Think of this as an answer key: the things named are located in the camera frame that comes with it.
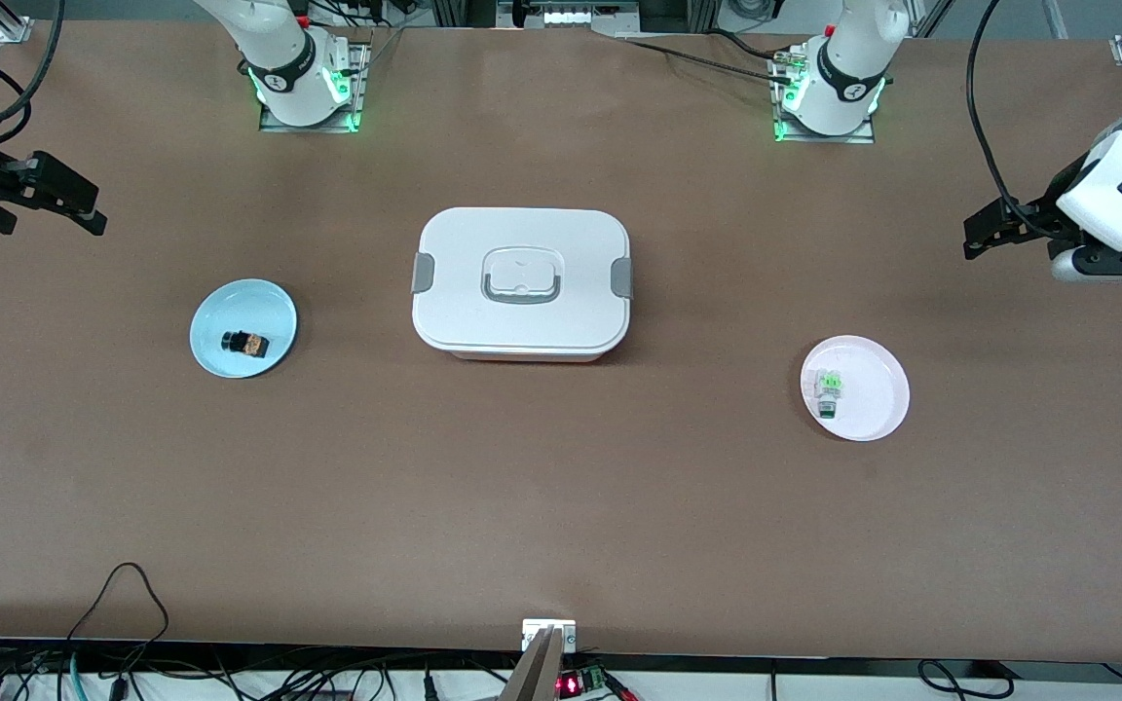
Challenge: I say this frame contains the white lidded box grey clips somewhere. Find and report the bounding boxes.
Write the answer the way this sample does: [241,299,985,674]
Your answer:
[411,206,635,363]

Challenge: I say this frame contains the light blue plate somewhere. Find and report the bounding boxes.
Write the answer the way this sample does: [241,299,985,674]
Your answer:
[189,278,299,380]

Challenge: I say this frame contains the pink plate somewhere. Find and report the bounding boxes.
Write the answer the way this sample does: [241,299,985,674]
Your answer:
[800,335,911,443]

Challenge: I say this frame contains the green circuit board red light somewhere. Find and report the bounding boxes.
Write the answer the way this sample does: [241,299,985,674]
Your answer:
[557,665,611,700]

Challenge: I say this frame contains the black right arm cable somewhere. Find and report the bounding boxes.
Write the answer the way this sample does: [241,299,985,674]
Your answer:
[0,0,65,128]

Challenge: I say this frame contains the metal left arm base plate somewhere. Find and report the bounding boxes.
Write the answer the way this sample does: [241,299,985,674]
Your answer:
[773,49,876,145]

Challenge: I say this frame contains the green white switch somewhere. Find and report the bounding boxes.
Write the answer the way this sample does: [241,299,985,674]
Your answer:
[813,368,844,420]

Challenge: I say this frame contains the black base power cable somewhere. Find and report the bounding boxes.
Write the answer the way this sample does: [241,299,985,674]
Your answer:
[619,34,796,79]

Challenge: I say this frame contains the black looped cable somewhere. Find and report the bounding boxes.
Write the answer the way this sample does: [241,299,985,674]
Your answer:
[64,562,170,673]

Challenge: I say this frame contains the aluminium cell frame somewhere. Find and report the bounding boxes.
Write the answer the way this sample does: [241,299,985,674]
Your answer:
[430,0,718,30]

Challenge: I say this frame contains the black coiled cable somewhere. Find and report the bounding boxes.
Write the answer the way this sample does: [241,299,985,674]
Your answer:
[916,659,1015,700]

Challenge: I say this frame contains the aluminium camera mount post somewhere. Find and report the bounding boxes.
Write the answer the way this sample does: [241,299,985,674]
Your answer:
[501,618,579,701]

